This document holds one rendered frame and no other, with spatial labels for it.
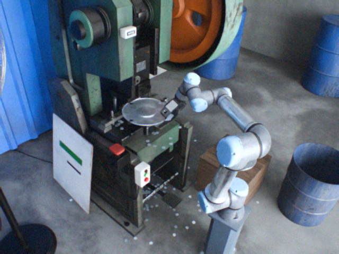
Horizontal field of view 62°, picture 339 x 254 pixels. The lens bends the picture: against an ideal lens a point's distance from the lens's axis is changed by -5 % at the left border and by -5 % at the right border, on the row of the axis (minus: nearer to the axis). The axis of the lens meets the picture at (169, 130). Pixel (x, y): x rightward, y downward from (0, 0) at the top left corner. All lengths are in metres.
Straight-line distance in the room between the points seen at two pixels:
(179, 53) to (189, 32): 0.15
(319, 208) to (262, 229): 0.42
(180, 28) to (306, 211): 1.51
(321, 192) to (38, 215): 1.95
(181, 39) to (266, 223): 1.43
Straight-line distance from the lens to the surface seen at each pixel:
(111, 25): 1.46
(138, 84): 1.68
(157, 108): 1.83
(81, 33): 1.42
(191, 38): 1.87
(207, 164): 2.14
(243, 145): 1.16
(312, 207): 2.25
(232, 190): 1.53
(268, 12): 4.83
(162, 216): 2.21
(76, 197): 2.32
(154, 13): 1.65
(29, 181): 2.61
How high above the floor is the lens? 1.79
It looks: 38 degrees down
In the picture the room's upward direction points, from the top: 3 degrees clockwise
